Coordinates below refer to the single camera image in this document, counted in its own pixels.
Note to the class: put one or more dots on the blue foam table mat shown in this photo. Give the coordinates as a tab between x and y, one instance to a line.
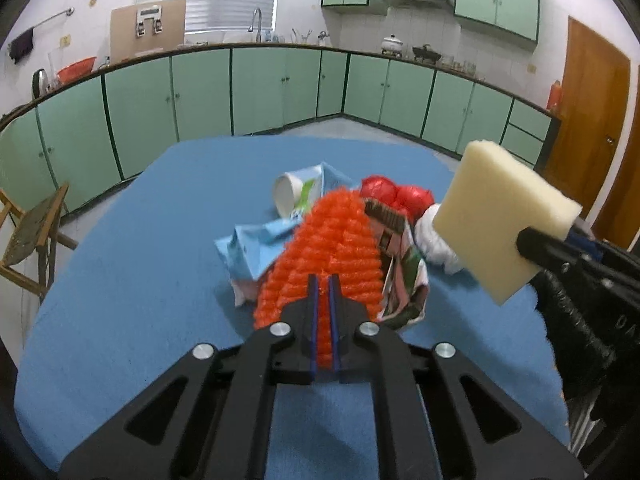
146	285

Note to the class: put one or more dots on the red basin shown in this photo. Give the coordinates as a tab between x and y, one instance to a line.
76	70

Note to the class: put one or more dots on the black wok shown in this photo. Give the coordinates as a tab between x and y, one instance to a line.
425	54

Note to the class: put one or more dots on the cream foam sponge block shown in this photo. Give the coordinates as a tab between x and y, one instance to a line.
491	198

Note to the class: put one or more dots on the white paper cup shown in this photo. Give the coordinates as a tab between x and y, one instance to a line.
288	188

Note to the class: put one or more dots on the red plastic bag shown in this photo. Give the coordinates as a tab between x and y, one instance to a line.
409	200

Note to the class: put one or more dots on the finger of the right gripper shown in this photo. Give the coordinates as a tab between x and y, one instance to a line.
581	237
553	255

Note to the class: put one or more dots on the kitchen faucet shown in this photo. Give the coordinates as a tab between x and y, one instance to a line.
256	25

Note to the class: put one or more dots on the black gloved right hand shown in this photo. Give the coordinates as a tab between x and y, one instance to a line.
585	363

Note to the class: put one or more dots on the brown wooden door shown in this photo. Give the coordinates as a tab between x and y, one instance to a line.
595	92
619	218

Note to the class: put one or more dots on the green lower kitchen cabinets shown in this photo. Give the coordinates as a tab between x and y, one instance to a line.
107	127

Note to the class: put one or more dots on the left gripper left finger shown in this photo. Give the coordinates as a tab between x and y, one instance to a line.
209	415

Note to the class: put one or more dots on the white cooking pot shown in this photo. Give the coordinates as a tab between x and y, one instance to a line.
392	46

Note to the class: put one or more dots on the cardboard panel on counter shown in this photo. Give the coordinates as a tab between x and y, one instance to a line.
146	28

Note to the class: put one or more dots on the red fire extinguisher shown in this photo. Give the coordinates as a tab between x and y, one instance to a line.
555	97

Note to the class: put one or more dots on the wooden chair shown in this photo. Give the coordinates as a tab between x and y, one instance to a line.
37	231

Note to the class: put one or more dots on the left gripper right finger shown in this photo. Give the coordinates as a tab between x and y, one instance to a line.
437	415

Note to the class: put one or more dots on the light blue wrapper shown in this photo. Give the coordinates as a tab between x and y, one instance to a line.
250	251

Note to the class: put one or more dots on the white crumpled tissue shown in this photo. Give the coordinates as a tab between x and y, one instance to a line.
433	247

